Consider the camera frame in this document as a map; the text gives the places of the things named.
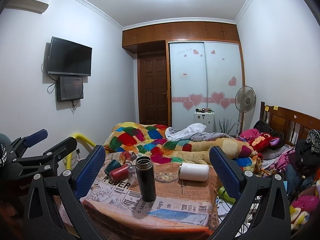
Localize wall-mounted black television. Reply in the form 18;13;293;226
47;36;93;77

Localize green plastic object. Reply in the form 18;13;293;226
217;186;237;204

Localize green cup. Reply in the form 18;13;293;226
104;159;123;176

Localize white air conditioner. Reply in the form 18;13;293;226
4;0;49;14

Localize black bag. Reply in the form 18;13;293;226
253;119;273;133

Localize white small cabinet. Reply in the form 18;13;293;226
193;111;216;133

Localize blue printed booklet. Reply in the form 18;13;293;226
147;208;210;227

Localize black patterned cloth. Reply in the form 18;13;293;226
294;129;320;172

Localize red cup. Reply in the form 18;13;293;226
109;164;129;180

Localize grey striped sheet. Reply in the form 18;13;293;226
166;123;241;142

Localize brown wooden door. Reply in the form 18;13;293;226
137;52;169;127

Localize small black wall monitor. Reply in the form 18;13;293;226
56;76;85;102

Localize pile of clothes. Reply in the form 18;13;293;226
260;140;320;232

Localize black thermos bottle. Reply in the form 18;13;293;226
135;156;157;203

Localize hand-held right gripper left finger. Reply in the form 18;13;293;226
22;144;106;240

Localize pink garment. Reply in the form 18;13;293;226
239;128;261;141

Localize clear drinking glass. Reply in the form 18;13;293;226
128;165;137;184

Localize red plush toy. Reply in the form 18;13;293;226
247;132;284;153

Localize white cylindrical bottle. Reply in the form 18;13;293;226
179;162;210;182

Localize wooden overhead cabinets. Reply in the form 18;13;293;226
122;21;241;54

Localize glass ashtray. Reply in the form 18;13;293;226
153;171;179;183

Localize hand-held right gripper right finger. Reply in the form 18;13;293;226
207;145;299;240

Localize colourful patchwork quilt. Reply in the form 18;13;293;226
103;122;263;171

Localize dry twig plant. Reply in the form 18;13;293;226
218;118;238;137

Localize newspaper print tablecloth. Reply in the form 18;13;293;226
58;151;223;240

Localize yellow bent rail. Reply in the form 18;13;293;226
63;133;97;171

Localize wooden bed headboard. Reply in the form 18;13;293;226
259;101;320;148

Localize sliding wardrobe with pink hearts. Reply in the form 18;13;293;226
167;40;247;137

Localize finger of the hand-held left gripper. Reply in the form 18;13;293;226
9;129;49;157
14;136;78;178

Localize standing fan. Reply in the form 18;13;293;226
234;85;257;136

